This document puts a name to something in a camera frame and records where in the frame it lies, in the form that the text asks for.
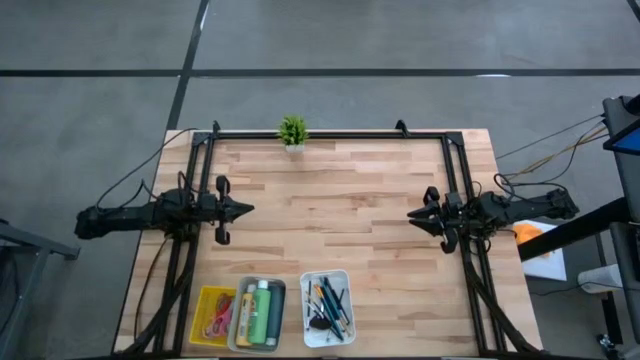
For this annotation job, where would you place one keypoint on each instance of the orange object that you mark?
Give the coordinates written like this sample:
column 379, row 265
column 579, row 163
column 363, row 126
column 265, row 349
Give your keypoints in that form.
column 530, row 234

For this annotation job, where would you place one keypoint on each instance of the white paper sheet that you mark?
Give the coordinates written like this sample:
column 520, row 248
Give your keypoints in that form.
column 550, row 267

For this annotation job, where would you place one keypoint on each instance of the black paint brush silver ferrule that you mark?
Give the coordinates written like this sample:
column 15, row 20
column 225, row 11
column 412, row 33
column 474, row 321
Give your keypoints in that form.
column 340, row 299

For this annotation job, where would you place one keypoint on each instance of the black paint brush gold ferrule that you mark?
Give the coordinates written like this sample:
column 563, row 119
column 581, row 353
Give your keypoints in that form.
column 319, row 292

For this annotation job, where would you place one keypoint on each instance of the dark pens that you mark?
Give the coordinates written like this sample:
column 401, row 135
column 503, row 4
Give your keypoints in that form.
column 327, row 310

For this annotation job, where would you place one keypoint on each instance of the dark teal paint bottle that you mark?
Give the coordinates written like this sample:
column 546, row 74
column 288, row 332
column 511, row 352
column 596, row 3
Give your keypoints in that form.
column 275, row 315

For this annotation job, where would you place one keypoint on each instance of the white plastic bin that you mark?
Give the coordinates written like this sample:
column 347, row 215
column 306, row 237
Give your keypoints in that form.
column 312, row 340
column 239, row 285

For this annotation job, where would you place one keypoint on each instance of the white paper roll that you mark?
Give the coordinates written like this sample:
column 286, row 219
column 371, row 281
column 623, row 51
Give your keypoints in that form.
column 600, row 279

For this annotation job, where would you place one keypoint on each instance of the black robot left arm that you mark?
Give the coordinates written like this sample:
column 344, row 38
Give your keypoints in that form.
column 135, row 215

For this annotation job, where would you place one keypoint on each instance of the black aluminium table frame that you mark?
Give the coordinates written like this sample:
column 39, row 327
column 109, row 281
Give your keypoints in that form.
column 325, row 135

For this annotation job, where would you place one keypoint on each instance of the pink scissors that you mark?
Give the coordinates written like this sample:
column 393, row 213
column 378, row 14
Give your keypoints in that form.
column 222, row 320

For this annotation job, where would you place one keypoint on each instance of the monitor with blue screen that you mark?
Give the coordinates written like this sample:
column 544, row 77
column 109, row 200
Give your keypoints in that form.
column 629, row 142

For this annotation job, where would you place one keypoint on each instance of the black support beam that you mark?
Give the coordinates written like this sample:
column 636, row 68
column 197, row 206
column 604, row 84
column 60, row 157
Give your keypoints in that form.
column 575, row 230

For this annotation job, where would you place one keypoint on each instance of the green paint bottle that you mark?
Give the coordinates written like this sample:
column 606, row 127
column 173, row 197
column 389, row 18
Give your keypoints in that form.
column 258, row 315

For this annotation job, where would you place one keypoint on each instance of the thin black paint brush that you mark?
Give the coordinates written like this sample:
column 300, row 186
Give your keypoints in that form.
column 309, row 299

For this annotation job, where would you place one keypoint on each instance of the grey metal table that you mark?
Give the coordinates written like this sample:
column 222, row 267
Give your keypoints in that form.
column 30, row 240

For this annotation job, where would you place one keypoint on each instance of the orange scissors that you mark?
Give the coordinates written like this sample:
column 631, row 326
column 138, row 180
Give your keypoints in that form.
column 207, row 331

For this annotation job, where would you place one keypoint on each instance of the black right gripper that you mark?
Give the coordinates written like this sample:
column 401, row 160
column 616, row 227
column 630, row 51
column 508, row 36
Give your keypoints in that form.
column 446, row 215

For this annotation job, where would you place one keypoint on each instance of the yellow plastic basket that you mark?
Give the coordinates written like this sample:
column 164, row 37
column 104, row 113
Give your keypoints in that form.
column 200, row 310

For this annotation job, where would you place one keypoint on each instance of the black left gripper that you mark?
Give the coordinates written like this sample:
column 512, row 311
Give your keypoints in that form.
column 217, row 210

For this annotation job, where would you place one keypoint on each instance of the black frame clamp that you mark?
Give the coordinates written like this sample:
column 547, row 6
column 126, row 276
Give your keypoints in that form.
column 401, row 127
column 216, row 127

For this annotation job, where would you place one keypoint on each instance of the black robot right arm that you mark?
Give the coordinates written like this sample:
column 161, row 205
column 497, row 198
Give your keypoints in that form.
column 520, row 207

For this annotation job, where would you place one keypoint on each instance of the yellow paint bottle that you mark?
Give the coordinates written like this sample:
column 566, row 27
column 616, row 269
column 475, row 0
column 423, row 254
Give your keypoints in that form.
column 244, row 320

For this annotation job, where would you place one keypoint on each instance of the wide black paint brush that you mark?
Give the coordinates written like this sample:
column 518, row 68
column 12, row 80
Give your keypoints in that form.
column 320, row 323

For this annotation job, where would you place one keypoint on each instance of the small green potted plant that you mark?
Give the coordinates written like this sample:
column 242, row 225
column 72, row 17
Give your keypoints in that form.
column 292, row 131

